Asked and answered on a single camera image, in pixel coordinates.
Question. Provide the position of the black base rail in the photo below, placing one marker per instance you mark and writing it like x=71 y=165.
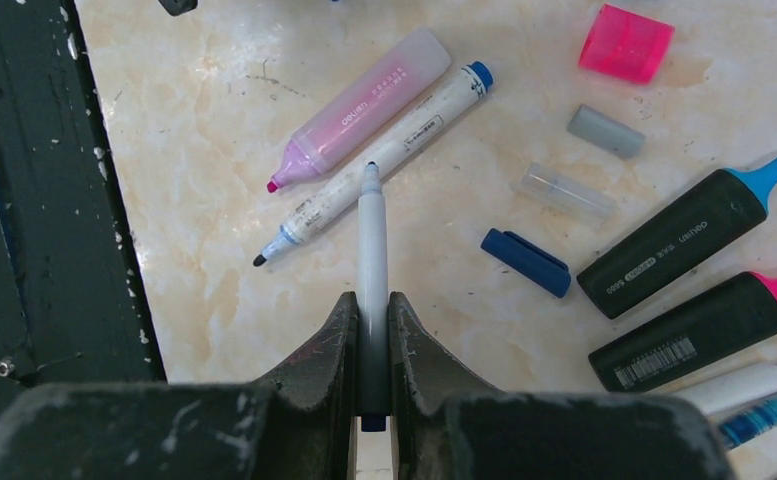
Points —
x=72 y=301

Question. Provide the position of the small grey pen cap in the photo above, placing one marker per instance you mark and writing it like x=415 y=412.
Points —
x=605 y=132

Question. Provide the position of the dark blue pen cap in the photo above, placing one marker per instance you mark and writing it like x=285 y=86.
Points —
x=529 y=260

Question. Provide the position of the pink cap of highlighter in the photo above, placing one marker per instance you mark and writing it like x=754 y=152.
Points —
x=625 y=45

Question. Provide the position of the black highlighter blue cap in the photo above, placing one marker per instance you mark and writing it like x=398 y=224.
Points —
x=711 y=215

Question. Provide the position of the pale purple highlighter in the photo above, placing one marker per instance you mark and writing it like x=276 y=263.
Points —
x=361 y=109

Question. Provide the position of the grey white pen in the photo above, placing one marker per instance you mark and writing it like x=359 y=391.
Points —
x=731 y=390

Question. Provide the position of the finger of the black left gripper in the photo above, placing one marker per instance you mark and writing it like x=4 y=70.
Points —
x=178 y=7

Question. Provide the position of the clear cap of blue pen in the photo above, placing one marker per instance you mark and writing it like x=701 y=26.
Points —
x=565 y=195

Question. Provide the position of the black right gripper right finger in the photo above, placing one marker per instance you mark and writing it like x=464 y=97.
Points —
x=449 y=423

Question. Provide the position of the black highlighter pink cap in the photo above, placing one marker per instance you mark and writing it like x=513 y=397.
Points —
x=734 y=315

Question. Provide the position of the white marker blue cap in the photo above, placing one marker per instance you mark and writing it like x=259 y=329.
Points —
x=404 y=139

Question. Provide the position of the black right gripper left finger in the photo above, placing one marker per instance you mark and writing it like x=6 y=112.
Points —
x=294 y=422

